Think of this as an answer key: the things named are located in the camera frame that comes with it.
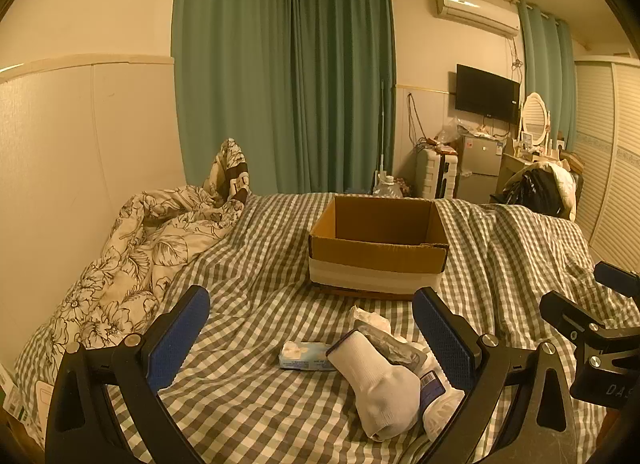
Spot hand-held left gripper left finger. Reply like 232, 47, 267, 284
45, 285, 216, 464

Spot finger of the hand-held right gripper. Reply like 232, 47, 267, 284
594, 261, 640, 296
540, 291, 608, 345

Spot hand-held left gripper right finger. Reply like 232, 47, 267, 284
414, 287, 583, 464

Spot grey plastic packet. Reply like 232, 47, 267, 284
354, 319, 428, 375

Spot white plastic bag item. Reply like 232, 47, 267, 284
417, 359, 467, 442

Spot white plastic bag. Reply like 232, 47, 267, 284
348, 305, 392, 335

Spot white sock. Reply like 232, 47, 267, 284
326, 329, 422, 441

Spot cardboard box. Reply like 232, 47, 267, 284
307, 195, 450, 301

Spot light blue tissue pack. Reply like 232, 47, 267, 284
278, 341, 338, 371

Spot chair with black clothes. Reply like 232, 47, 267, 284
520, 161, 583, 221

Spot floral quilt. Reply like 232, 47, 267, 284
10, 138, 251, 395

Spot white louvered wardrobe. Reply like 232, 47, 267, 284
572, 57, 640, 265

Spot white dressing table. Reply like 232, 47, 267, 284
500, 151, 543, 191

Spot clear water jug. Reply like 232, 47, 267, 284
372, 175, 403, 196

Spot white suitcase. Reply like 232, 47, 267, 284
416, 149, 460, 201

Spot silver mini fridge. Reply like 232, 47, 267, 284
457, 134, 506, 204

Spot white paper package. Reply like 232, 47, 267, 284
0, 364, 51, 445

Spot oval white mirror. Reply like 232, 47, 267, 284
520, 92, 551, 147

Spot clear plastic bag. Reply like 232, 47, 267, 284
435, 118, 468, 145

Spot white mop pole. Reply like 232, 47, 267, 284
375, 79, 387, 190

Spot green curtain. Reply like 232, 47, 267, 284
171, 0, 297, 195
289, 0, 398, 195
517, 0, 577, 150

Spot white air conditioner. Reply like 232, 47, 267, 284
434, 0, 521, 39

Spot wall cables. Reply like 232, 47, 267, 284
406, 92, 427, 146

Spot black wall television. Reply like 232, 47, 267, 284
455, 63, 521, 124

